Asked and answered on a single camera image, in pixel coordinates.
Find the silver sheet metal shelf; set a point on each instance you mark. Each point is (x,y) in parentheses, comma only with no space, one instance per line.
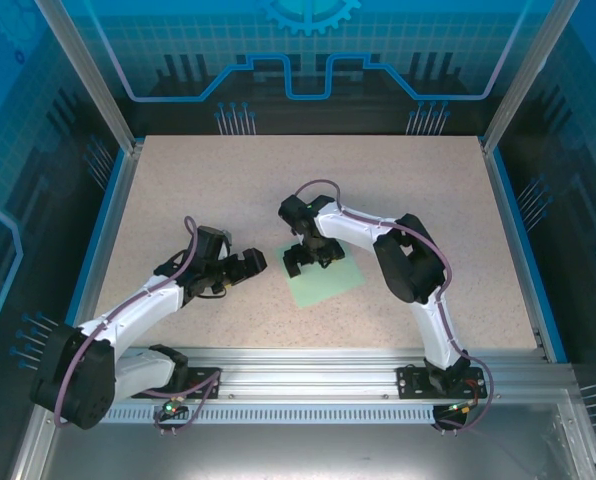
(298,452)

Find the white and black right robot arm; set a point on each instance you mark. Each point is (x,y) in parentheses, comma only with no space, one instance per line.
(348,232)

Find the aluminium side rail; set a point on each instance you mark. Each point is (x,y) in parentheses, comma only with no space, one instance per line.
(113,220)
(508,220)

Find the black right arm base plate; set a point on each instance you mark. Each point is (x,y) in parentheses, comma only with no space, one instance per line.
(410,382)

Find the aluminium frame post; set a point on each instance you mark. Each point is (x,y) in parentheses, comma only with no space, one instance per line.
(96,75)
(523,75)

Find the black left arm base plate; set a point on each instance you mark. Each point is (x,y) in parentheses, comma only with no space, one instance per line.
(205,375)

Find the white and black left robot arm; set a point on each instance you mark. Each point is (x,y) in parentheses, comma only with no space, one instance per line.
(138,300)

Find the aluminium mounting beam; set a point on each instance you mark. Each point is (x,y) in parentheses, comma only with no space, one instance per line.
(303,372)

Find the light green paper sheet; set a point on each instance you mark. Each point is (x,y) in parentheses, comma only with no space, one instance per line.
(323,285)

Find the connector with green light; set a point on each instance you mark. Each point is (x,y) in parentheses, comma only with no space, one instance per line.
(460,409)
(170,409)

